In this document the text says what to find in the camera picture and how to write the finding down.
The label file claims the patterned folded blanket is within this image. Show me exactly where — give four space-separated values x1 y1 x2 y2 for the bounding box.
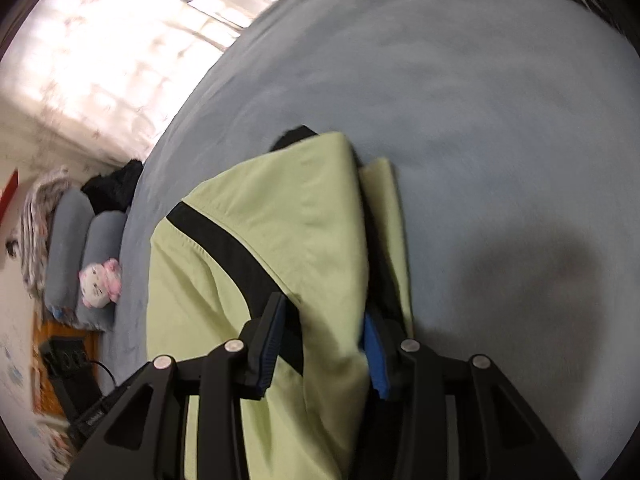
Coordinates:
20 167 71 301

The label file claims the pink and white plush toy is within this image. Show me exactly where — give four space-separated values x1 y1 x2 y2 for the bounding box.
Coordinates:
78 258 123 309

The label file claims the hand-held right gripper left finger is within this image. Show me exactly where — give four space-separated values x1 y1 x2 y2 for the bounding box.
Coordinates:
65 292 289 480

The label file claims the black power strip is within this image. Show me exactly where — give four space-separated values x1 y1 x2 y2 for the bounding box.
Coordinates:
39 337 121 443

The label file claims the grey-blue folded quilt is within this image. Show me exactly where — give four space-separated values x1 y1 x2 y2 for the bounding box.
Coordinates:
46 189 95 311
75 210 127 332

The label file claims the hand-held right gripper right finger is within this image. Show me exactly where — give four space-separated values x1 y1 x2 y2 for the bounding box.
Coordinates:
362 311 581 480

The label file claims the black fluffy cloth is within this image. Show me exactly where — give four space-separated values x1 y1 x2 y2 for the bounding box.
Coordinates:
81 160 144 216

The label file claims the white floral curtain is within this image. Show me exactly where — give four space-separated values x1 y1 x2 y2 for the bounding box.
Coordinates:
0 0 326 173

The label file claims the green and black hooded jacket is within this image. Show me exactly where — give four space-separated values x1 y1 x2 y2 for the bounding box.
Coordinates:
146 125 416 480

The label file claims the grey-blue bed blanket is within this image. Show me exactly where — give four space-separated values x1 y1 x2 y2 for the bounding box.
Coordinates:
97 0 640 480

